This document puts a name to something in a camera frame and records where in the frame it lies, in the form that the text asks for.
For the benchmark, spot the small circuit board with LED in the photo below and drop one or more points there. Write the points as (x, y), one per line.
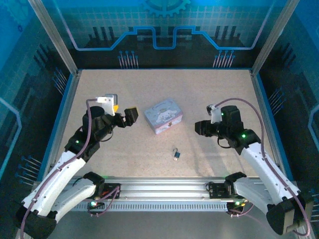
(238, 204)
(93, 204)

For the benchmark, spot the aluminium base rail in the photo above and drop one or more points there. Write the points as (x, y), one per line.
(162, 189)

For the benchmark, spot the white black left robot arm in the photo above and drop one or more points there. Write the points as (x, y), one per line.
(57, 174)

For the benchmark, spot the aluminium frame post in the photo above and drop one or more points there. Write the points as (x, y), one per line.
(53, 37)
(274, 37)

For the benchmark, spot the small blue padlock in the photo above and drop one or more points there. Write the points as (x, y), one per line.
(177, 155)

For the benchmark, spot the aluminium table side rail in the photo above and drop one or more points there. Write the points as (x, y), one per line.
(267, 119)
(64, 119)

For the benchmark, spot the pastel cartoon tin box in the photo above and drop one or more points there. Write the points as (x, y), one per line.
(162, 114)

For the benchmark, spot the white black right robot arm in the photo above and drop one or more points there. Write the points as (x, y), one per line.
(259, 164)

